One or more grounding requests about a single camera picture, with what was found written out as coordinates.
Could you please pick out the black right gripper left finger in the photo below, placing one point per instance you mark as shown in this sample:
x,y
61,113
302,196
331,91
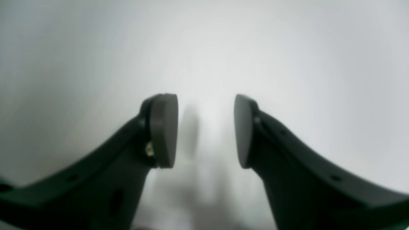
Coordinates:
x,y
101,191

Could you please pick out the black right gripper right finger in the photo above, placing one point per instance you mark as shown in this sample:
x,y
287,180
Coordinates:
x,y
304,190

